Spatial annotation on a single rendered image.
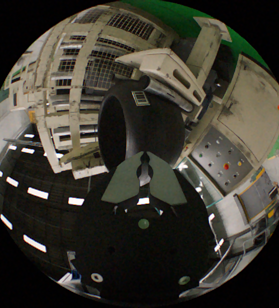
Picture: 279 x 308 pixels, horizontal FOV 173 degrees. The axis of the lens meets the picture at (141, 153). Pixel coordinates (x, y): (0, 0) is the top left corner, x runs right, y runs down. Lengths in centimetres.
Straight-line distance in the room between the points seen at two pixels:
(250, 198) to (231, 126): 881
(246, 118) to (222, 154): 35
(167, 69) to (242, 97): 69
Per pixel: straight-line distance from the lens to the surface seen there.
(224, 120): 80
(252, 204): 959
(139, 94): 29
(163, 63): 26
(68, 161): 100
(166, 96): 33
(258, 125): 85
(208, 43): 82
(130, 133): 28
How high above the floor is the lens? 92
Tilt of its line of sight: 37 degrees up
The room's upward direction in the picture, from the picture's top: 155 degrees counter-clockwise
